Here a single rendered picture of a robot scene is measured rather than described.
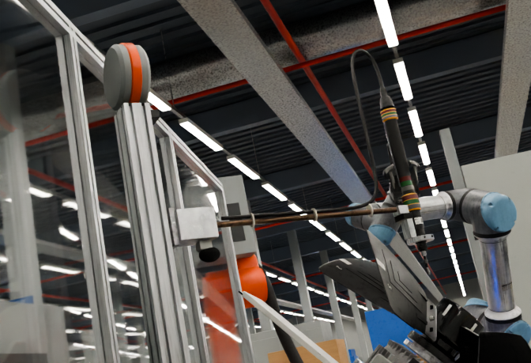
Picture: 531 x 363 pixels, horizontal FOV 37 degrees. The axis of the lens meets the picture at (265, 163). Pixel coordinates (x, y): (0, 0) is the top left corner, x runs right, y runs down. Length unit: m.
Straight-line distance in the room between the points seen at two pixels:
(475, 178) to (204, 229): 2.40
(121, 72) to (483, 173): 2.52
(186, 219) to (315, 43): 9.04
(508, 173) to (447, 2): 6.82
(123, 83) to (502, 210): 1.30
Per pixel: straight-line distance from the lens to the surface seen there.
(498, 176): 3.98
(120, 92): 1.79
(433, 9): 10.66
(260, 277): 6.07
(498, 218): 2.53
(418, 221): 2.07
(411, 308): 1.78
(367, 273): 2.07
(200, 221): 1.75
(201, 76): 10.98
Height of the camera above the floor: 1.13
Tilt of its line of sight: 16 degrees up
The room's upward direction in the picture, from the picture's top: 11 degrees counter-clockwise
